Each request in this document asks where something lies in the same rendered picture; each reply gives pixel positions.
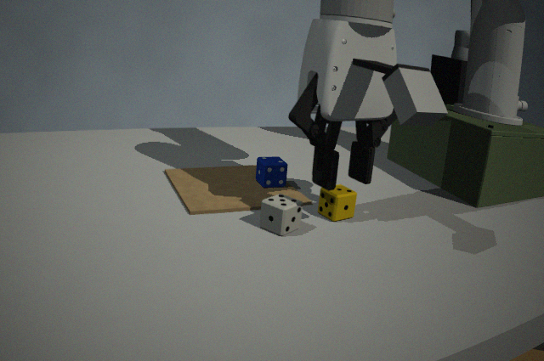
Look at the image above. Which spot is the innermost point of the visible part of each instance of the blue die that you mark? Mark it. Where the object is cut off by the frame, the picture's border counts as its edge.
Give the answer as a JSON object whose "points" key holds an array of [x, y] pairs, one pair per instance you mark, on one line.
{"points": [[271, 172]]}

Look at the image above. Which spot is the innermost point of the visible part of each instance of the white die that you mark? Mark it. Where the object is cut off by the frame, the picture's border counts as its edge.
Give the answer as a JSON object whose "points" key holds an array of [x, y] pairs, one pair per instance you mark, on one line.
{"points": [[281, 214]]}

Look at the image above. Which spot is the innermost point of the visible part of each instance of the tan flat mat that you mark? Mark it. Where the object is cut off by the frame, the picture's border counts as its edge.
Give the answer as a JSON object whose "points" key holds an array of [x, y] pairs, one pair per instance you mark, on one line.
{"points": [[205, 190]]}

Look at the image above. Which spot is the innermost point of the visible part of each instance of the yellow die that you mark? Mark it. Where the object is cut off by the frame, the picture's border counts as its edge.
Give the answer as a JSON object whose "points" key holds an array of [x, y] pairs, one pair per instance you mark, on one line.
{"points": [[337, 204]]}

